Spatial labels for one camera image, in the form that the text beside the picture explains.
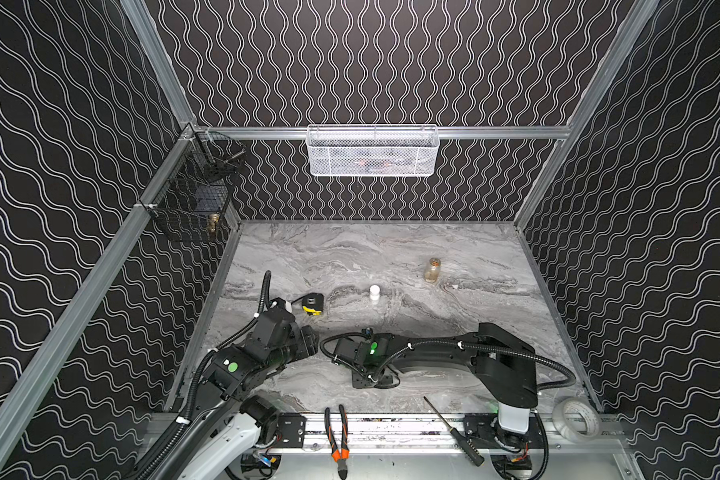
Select white pill bottle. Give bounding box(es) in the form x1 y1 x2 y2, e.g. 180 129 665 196
369 285 381 304

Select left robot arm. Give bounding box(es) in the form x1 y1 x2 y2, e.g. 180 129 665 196
127 271 319 479

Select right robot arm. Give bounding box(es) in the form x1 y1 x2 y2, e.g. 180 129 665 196
319 322 576 435

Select yellow black tape measure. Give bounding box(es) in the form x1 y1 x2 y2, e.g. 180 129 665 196
301 293 325 316

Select small amber glass vial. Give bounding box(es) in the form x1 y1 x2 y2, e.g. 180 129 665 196
424 258 441 283

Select black screwdriver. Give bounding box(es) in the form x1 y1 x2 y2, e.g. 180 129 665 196
423 396 485 467

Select clear tape roll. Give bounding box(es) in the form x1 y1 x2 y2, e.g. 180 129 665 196
552 398 602 444

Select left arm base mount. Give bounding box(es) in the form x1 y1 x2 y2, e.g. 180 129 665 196
258 413 307 449

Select orange handled pliers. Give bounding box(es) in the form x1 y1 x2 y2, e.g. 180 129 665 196
324 404 350 480

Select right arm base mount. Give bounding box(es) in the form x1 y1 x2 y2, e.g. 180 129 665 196
463 413 543 452

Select black wire basket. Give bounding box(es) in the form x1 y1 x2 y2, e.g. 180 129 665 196
147 132 247 244

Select white wire mesh basket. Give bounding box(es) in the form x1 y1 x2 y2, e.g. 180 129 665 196
306 124 440 177

